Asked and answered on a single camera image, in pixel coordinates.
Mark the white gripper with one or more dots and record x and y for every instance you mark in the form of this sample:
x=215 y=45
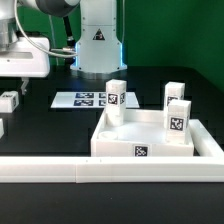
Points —
x=24 y=60

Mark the white square table top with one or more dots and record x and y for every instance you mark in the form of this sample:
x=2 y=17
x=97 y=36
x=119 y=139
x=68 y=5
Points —
x=142 y=134

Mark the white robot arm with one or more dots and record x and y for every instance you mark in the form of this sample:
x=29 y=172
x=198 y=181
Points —
x=92 y=43

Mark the white base marker plate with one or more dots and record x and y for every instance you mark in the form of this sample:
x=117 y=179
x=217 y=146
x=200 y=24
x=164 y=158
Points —
x=68 y=100

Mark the white block left edge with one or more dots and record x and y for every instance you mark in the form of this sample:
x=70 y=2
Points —
x=1 y=128

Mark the white L-shaped obstacle fence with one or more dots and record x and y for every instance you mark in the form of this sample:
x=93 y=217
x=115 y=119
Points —
x=206 y=166

